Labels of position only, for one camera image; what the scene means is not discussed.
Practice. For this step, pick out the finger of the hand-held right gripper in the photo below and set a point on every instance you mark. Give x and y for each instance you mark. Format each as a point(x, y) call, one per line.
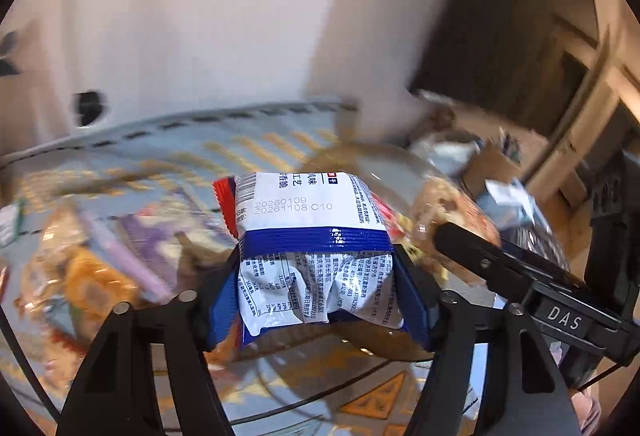
point(475, 253)

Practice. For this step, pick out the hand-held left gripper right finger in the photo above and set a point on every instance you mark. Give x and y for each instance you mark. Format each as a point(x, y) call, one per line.
point(417, 306)

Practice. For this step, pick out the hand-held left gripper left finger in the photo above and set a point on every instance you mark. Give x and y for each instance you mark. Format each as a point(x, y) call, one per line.
point(221, 311)

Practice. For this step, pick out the white and blue snack packet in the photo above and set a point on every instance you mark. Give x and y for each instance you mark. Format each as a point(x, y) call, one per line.
point(310, 216)

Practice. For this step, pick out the orange snack packet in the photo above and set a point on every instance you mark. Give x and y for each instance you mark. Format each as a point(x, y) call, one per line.
point(87, 286)

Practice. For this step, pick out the pale clear snack packet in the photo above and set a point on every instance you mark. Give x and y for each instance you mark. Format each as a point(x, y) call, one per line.
point(45, 241)

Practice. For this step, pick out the person's right forearm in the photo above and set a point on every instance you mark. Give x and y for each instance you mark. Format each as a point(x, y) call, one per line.
point(587, 411)

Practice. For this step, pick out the clear packet of nut snack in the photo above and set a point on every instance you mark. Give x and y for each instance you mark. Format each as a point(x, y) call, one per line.
point(445, 211)

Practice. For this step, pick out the white plastic bag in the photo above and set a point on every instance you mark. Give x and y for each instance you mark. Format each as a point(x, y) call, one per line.
point(505, 201)
point(445, 148)

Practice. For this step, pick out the cardboard box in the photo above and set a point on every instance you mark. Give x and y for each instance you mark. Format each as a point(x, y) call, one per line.
point(487, 168)

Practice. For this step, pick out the purple snack packet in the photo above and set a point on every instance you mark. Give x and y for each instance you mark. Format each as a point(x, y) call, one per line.
point(150, 226)

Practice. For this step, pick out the lavender flat packet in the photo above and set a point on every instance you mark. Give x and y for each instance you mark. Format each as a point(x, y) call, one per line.
point(120, 246)

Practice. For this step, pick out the blue patterned mat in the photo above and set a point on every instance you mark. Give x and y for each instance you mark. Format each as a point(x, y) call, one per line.
point(200, 136)

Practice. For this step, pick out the dark wooden cabinet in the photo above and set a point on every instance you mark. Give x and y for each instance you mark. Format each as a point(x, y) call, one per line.
point(500, 16)

